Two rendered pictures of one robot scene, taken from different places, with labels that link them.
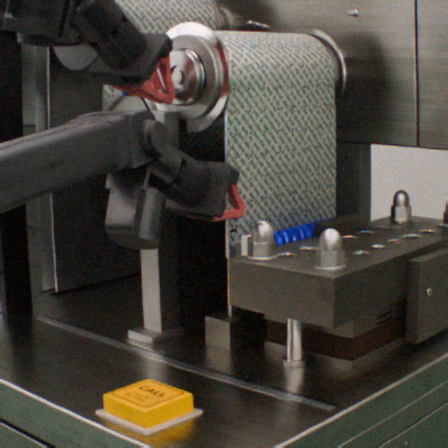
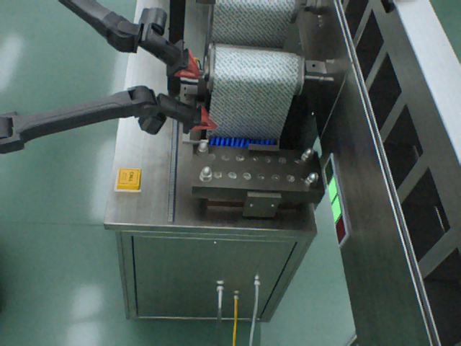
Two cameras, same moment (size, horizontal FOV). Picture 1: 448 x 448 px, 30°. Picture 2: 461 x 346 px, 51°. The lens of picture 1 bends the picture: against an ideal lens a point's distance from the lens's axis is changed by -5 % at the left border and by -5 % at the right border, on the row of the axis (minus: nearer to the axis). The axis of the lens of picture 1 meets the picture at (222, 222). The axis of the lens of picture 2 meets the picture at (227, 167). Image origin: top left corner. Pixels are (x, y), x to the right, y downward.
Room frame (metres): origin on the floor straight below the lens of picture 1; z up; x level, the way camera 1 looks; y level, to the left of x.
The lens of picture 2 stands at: (0.34, -0.68, 2.17)
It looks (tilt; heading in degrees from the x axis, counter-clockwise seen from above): 52 degrees down; 36
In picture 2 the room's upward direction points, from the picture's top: 11 degrees clockwise
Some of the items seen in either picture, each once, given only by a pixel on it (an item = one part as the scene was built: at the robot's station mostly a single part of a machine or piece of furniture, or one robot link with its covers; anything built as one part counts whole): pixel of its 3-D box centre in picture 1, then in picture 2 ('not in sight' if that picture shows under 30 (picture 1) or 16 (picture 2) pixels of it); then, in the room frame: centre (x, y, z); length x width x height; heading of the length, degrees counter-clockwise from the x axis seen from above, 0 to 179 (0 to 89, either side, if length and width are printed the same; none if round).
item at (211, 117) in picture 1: (189, 76); (212, 68); (1.15, 0.04, 1.25); 0.15 x 0.01 x 0.15; 47
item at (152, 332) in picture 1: (150, 227); (193, 107); (1.14, 0.09, 1.05); 0.06 x 0.05 x 0.31; 137
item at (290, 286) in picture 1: (371, 261); (256, 173); (1.14, -0.20, 1.00); 0.40 x 0.16 x 0.06; 137
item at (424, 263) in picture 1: (433, 294); (261, 205); (1.09, -0.28, 0.96); 0.10 x 0.03 x 0.11; 137
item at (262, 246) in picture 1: (262, 239); (202, 147); (1.05, -0.05, 1.05); 0.04 x 0.04 x 0.04
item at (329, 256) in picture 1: (330, 247); (206, 172); (0.99, -0.12, 1.05); 0.04 x 0.04 x 0.04
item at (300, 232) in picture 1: (297, 238); (243, 143); (1.18, -0.10, 1.03); 0.21 x 0.04 x 0.03; 137
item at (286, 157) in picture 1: (285, 176); (246, 120); (1.19, -0.09, 1.11); 0.23 x 0.01 x 0.18; 137
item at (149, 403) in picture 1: (148, 403); (128, 179); (0.86, 0.08, 0.91); 0.07 x 0.07 x 0.02; 47
